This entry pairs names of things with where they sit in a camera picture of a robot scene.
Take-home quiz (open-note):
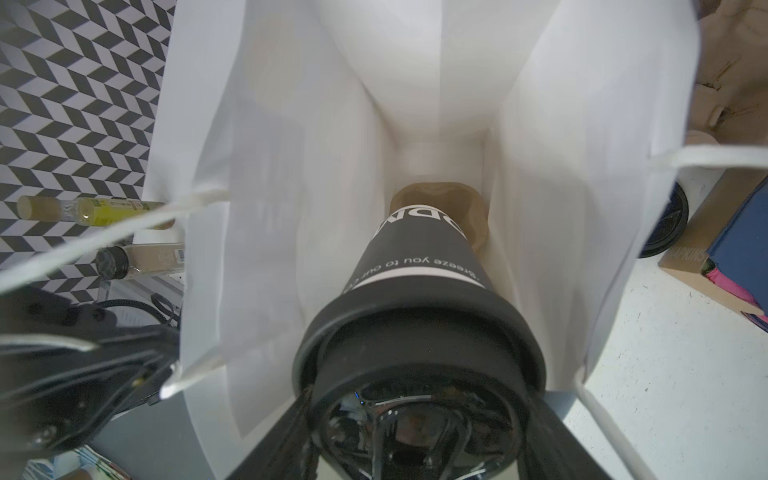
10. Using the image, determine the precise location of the dark lid glass jar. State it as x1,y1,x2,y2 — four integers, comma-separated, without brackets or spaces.
95,243,185,280

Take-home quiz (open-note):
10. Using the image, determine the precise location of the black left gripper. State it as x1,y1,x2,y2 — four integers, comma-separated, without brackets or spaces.
1,287,180,462

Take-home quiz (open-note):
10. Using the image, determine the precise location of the brown pulp cup carrier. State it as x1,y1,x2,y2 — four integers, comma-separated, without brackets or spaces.
389,182,489,253

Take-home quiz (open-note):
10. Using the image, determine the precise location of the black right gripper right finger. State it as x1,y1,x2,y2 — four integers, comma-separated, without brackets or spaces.
520,392,610,480

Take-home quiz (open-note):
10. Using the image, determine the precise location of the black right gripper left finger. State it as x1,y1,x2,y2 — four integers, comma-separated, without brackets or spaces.
227,386,318,480

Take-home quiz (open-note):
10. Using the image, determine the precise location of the pink napkin stack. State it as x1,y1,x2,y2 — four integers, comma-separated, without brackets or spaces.
704,267,767,332

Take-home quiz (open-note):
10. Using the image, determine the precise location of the brown cardboard box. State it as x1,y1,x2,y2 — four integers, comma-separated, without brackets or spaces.
659,169,767,317

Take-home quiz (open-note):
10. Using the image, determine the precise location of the stack of brown cup carriers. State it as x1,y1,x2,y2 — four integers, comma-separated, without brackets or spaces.
688,0,767,146

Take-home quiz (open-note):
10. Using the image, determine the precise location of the dark blue napkin stack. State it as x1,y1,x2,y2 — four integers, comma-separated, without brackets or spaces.
708,179,767,313

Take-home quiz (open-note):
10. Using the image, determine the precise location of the illustrated green paper gift bag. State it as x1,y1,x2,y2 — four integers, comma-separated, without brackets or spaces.
0,0,768,480

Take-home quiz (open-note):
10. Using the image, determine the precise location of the yellow liquid bottle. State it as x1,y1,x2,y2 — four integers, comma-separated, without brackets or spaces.
17,196,164,227

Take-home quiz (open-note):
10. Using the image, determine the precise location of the stack of black cup lids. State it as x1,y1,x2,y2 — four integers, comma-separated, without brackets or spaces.
638,183,690,259

